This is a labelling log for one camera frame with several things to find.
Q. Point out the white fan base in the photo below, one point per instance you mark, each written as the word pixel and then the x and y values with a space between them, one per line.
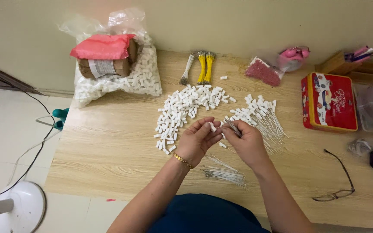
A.
pixel 15 208

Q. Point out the pink item in clear bag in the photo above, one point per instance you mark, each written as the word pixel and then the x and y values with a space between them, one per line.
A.
pixel 293 56

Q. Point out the teal plastic object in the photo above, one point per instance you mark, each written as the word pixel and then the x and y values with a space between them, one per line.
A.
pixel 60 118

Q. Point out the bag of red beads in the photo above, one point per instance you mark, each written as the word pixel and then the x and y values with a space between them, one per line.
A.
pixel 264 71

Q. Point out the crumpled clear plastic wrap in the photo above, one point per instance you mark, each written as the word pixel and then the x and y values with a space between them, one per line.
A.
pixel 358 147

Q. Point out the wooden holder with pens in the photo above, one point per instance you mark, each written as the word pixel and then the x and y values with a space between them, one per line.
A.
pixel 348 64

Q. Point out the pink plastic packet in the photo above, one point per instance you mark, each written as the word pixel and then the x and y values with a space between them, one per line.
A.
pixel 104 47

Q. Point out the brown eyeglasses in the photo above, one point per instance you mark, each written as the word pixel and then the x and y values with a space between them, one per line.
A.
pixel 338 184

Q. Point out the person's left hand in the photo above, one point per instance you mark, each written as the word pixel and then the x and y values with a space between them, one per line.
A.
pixel 194 142

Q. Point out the single white plastic connector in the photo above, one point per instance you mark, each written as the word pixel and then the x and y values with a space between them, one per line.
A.
pixel 212 127

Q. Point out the pile of white plastic connectors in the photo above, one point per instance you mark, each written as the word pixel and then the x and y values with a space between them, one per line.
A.
pixel 183 108

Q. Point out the brown paper package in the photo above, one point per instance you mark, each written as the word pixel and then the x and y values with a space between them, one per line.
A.
pixel 115 66

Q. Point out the person's blue clothing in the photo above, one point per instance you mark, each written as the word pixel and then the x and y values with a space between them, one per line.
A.
pixel 202 215

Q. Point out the clear bag of white connectors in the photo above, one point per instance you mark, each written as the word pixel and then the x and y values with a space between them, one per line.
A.
pixel 141 81

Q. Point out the red biscuit tin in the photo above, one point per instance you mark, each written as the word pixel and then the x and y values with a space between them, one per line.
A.
pixel 330 102

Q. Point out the person's right hand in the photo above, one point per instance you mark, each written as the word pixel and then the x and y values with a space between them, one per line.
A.
pixel 249 145

